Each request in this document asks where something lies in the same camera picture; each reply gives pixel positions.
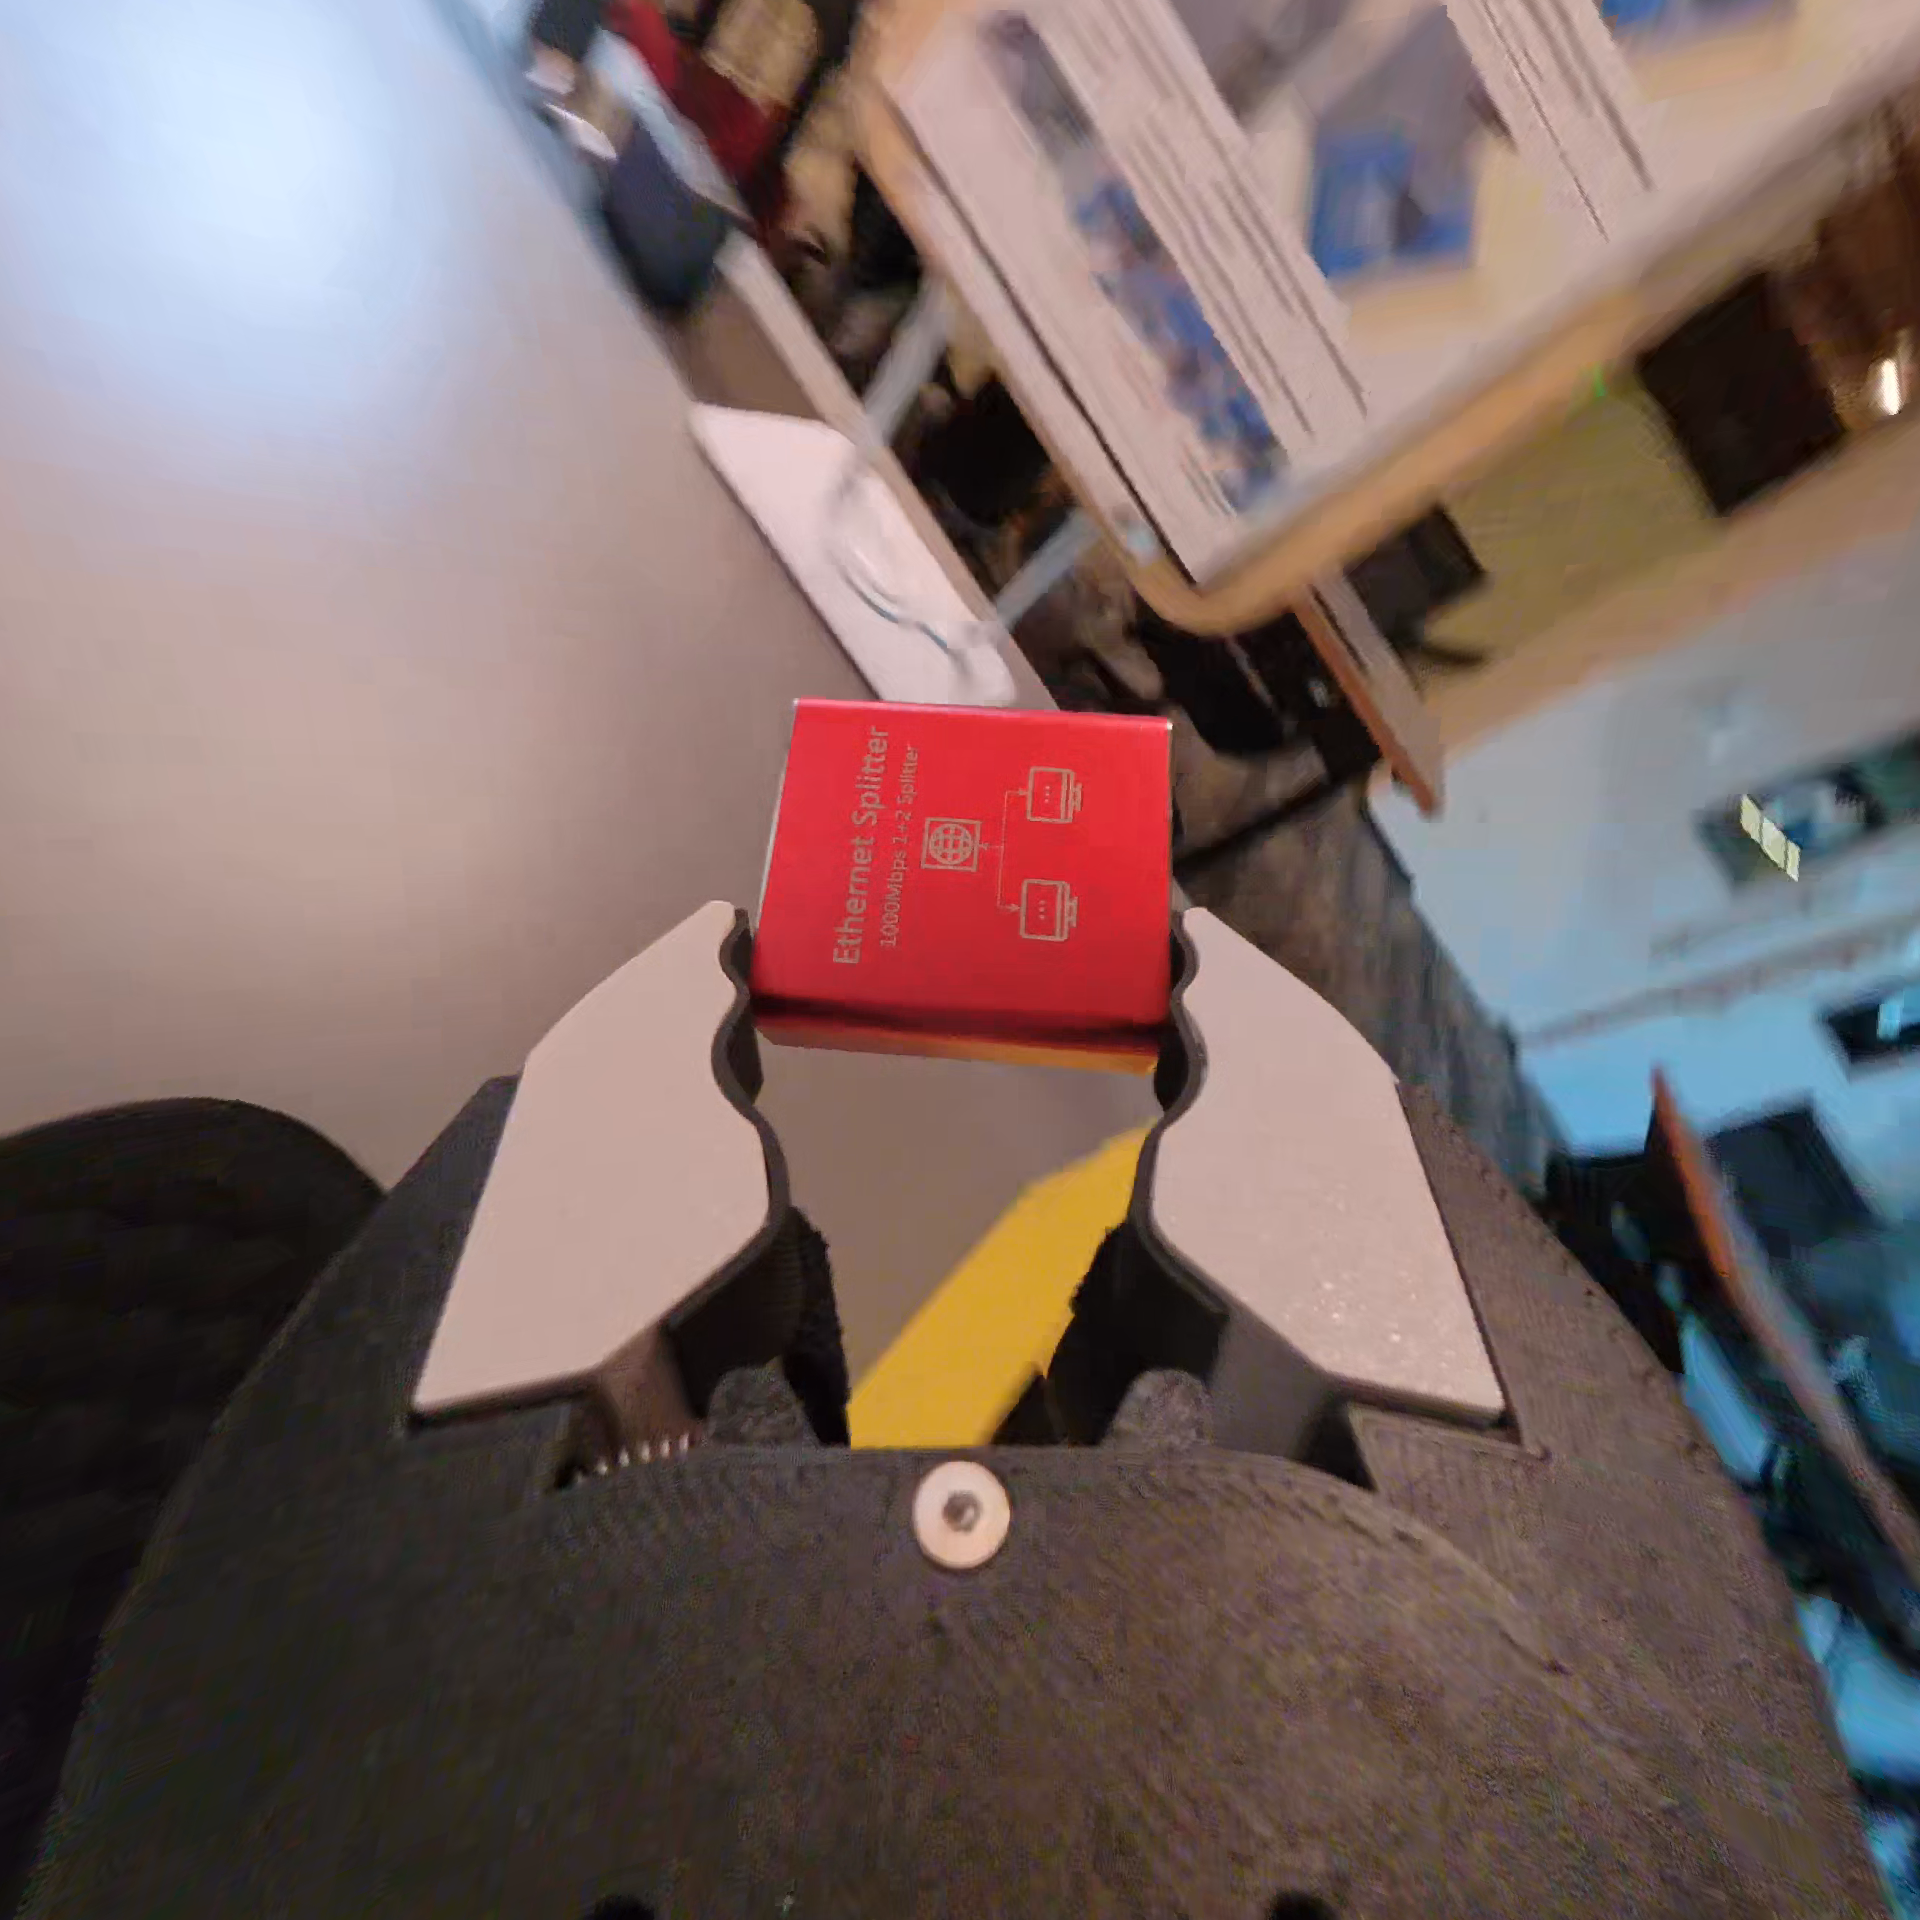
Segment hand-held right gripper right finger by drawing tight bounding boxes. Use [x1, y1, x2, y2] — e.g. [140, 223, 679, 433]
[1131, 902, 1508, 1465]

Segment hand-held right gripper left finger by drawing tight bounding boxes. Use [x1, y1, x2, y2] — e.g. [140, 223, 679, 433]
[406, 900, 793, 1482]

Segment yellow plastic bin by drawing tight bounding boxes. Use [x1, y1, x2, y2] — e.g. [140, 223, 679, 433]
[849, 1125, 1161, 1452]

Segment red ethernet splitter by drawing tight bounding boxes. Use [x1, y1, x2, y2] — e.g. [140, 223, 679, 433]
[748, 697, 1178, 1082]

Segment grey desk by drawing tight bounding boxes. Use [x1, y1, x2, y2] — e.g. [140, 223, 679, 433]
[0, 0, 1187, 1353]

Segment black mesh pad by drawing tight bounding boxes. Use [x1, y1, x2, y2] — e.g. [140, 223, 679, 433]
[0, 1098, 387, 1847]

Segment wooden office table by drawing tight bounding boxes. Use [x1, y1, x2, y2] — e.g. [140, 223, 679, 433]
[1294, 573, 1451, 822]
[1638, 1067, 1920, 1585]

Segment large grey power box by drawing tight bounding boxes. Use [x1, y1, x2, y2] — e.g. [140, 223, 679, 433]
[597, 117, 741, 314]

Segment instruction sign on white stand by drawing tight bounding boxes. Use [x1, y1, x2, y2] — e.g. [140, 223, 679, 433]
[687, 0, 1920, 718]

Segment red container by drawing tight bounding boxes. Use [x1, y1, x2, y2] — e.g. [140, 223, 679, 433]
[607, 0, 785, 202]

